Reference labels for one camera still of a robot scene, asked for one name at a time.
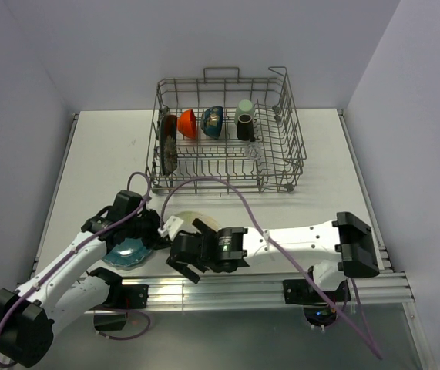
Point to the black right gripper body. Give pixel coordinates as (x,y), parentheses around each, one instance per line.
(205,266)

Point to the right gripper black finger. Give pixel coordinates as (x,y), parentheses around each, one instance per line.
(184,270)
(206,232)

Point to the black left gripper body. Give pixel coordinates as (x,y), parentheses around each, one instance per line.
(146,227)

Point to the green cream round plate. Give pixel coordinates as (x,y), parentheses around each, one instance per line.
(206,219)

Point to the teal scalloped plate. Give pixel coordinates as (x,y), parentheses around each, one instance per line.
(130,253)

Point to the clear drinking glass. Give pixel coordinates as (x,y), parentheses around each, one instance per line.
(253,151)

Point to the black floral square plate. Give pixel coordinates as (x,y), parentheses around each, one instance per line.
(167,144)

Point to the black mug brown inside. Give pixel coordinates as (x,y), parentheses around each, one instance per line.
(245,128)

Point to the orange bowl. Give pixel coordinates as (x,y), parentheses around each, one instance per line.
(186,124)

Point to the blue patterned bowl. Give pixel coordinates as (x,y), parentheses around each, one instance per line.
(212,121)

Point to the light green plastic cup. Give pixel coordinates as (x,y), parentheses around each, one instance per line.
(244,107)

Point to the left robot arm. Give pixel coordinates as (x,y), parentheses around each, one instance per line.
(33,314)

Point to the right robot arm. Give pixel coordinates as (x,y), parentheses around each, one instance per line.
(329,252)

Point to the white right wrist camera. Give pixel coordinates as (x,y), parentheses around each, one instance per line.
(174,225)

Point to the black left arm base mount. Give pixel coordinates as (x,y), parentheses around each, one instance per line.
(127,297)

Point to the grey wire dish rack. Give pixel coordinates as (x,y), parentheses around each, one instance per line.
(276,128)

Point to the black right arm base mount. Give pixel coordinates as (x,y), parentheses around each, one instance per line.
(317,312)

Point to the aluminium table edge rail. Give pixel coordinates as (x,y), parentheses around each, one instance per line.
(258,288)

